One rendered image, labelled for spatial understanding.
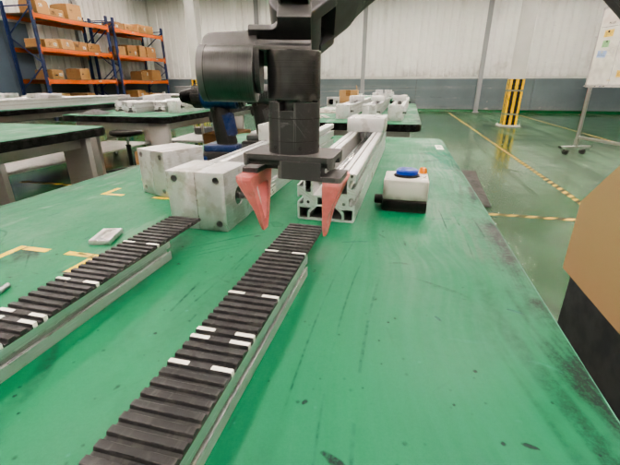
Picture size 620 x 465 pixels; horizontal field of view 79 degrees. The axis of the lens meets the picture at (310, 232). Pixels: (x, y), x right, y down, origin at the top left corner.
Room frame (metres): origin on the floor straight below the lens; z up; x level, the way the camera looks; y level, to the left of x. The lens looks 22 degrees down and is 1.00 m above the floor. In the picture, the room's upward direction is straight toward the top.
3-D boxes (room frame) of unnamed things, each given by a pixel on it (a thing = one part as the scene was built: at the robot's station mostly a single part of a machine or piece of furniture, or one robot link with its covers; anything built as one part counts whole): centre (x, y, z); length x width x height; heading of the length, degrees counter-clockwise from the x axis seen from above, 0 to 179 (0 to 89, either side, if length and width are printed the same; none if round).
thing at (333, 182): (0.43, -0.01, 0.88); 0.07 x 0.07 x 0.09; 75
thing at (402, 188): (0.70, -0.17, 0.81); 0.10 x 0.08 x 0.06; 76
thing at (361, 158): (1.00, -0.12, 0.82); 0.80 x 0.10 x 0.09; 166
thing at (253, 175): (0.44, 0.04, 0.88); 0.07 x 0.07 x 0.09; 75
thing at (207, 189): (0.61, 0.16, 0.83); 0.12 x 0.09 x 0.10; 76
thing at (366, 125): (1.24, -0.19, 0.87); 0.16 x 0.11 x 0.07; 166
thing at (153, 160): (0.81, 0.29, 0.83); 0.11 x 0.10 x 0.10; 55
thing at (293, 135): (0.44, 0.02, 0.95); 0.10 x 0.07 x 0.07; 75
